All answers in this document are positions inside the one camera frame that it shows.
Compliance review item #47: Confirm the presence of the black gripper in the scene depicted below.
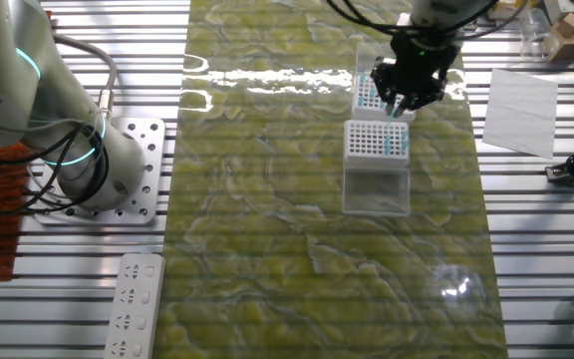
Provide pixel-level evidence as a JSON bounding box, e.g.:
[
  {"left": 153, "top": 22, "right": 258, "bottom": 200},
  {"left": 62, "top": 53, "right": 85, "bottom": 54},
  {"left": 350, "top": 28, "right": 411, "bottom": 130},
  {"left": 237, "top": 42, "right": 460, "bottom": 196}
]
[{"left": 370, "top": 30, "right": 461, "bottom": 120}]

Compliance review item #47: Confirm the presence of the far white pipette tip box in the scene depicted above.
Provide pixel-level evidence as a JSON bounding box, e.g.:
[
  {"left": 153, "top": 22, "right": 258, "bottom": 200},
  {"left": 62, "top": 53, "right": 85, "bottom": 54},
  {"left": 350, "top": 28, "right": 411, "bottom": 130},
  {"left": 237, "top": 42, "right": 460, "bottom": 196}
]
[{"left": 351, "top": 42, "right": 418, "bottom": 123}]

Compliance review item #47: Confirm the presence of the white tip rack clear lid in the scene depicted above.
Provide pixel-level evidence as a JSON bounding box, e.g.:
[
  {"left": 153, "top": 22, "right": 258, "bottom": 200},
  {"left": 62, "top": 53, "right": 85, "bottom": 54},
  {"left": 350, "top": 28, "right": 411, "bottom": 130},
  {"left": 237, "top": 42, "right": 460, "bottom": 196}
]
[{"left": 341, "top": 119, "right": 412, "bottom": 217}]

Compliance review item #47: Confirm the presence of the white paper sheet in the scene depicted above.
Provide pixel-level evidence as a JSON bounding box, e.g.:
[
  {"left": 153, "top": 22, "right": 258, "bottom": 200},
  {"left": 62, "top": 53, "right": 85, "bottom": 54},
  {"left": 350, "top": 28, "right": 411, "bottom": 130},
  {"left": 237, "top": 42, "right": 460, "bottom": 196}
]
[{"left": 480, "top": 68, "right": 560, "bottom": 161}]

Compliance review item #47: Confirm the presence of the yellow box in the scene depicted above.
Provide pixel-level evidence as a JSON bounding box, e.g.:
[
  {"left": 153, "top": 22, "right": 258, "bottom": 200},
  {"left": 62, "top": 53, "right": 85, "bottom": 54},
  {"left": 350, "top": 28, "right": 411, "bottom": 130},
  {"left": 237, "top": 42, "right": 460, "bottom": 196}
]
[{"left": 493, "top": 0, "right": 537, "bottom": 21}]

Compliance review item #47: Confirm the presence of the clear plastic cup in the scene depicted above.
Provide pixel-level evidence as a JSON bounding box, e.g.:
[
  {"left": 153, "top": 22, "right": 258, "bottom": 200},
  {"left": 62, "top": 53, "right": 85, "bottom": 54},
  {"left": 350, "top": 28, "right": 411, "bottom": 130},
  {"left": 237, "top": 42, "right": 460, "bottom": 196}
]
[{"left": 518, "top": 7, "right": 561, "bottom": 62}]

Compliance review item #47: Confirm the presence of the small cardboard box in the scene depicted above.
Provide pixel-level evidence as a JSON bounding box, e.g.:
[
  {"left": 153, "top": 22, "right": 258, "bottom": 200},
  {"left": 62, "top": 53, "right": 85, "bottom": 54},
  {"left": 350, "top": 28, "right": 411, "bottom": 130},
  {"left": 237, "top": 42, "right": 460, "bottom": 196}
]
[{"left": 548, "top": 12, "right": 574, "bottom": 64}]

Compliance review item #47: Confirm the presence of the white box device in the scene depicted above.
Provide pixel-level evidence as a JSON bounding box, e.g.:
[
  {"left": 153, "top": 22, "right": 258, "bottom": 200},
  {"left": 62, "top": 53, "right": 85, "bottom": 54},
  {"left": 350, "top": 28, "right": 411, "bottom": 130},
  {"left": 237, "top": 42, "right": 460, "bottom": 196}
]
[{"left": 543, "top": 0, "right": 574, "bottom": 24}]

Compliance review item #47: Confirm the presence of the green marble pattern mat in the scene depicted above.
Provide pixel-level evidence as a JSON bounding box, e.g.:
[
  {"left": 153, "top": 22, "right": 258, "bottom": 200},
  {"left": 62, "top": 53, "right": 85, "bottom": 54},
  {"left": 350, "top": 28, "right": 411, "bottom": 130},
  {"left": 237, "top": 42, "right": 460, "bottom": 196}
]
[{"left": 151, "top": 0, "right": 510, "bottom": 359}]

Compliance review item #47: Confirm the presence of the white power strip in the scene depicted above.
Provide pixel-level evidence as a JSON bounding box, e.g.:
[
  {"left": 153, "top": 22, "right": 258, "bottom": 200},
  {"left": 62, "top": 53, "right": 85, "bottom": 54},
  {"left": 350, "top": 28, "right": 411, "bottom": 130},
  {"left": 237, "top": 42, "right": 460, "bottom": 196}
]
[{"left": 102, "top": 252, "right": 167, "bottom": 359}]

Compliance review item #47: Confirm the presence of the black cable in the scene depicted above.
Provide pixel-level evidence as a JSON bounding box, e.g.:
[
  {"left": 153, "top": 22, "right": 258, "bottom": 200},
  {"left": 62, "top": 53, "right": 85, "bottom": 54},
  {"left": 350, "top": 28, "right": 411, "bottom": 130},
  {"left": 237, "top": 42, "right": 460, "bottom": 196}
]
[
  {"left": 324, "top": 0, "right": 530, "bottom": 40},
  {"left": 0, "top": 117, "right": 112, "bottom": 216}
]

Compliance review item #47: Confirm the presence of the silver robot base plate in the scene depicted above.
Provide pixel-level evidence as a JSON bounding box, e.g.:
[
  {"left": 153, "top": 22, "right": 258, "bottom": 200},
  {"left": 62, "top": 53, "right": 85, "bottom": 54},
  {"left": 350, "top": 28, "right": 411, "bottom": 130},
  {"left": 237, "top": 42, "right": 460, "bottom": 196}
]
[{"left": 32, "top": 117, "right": 167, "bottom": 227}]

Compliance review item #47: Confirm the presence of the thick grey cable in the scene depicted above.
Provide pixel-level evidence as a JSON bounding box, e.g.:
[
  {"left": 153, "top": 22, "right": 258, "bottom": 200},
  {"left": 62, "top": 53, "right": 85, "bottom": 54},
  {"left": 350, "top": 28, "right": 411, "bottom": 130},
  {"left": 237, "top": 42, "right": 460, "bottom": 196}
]
[{"left": 50, "top": 32, "right": 119, "bottom": 122}]

